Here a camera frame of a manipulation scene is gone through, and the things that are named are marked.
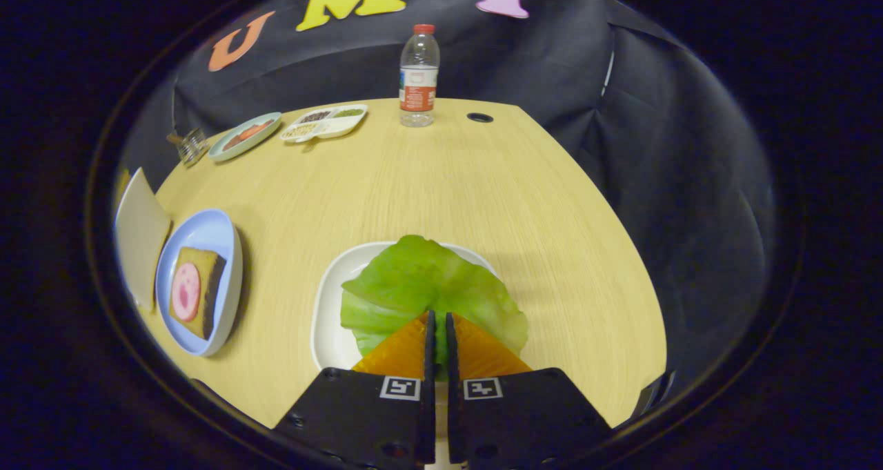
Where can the green lettuce leaf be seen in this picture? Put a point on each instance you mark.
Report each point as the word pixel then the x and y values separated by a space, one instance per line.
pixel 421 277

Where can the white plate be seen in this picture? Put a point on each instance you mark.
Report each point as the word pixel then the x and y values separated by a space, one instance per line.
pixel 328 318

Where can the blue plate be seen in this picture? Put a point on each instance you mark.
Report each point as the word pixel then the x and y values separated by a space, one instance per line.
pixel 207 232

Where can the black backdrop cloth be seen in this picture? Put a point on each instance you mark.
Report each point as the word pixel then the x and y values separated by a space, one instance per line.
pixel 655 145

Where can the pink ham slice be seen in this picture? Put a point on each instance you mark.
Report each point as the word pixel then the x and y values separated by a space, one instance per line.
pixel 185 292

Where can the red tomato slice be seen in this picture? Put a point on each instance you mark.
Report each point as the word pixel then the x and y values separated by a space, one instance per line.
pixel 250 133

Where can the white divided condiment tray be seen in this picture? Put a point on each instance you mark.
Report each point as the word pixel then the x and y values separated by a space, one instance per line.
pixel 331 126

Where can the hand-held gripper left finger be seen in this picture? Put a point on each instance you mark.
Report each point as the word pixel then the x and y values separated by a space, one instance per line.
pixel 372 415

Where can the brown meat patty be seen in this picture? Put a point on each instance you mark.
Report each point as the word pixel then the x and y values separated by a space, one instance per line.
pixel 265 126
pixel 234 141

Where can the clear water bottle red label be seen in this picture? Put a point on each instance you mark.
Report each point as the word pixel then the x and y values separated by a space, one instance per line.
pixel 419 76

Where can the white toaster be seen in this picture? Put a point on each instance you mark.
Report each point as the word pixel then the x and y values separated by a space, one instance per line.
pixel 141 235

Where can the brown toast slice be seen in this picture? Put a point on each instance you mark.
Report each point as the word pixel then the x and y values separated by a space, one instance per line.
pixel 210 284

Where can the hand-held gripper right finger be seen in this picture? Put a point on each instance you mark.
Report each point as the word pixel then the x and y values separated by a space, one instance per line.
pixel 517 415

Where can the pale green plate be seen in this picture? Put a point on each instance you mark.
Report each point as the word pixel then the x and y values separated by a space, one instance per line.
pixel 221 154

